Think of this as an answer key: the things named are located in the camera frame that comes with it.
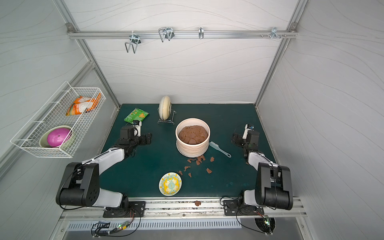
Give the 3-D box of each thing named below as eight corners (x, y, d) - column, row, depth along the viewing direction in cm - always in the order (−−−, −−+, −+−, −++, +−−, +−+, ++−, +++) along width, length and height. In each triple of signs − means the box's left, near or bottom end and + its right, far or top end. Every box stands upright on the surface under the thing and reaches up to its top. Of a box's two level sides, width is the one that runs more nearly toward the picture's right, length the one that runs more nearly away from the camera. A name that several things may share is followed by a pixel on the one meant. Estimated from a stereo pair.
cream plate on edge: (162, 126, 107) (157, 109, 93) (164, 113, 115) (160, 95, 102) (170, 126, 107) (166, 109, 93) (171, 113, 115) (168, 95, 102)
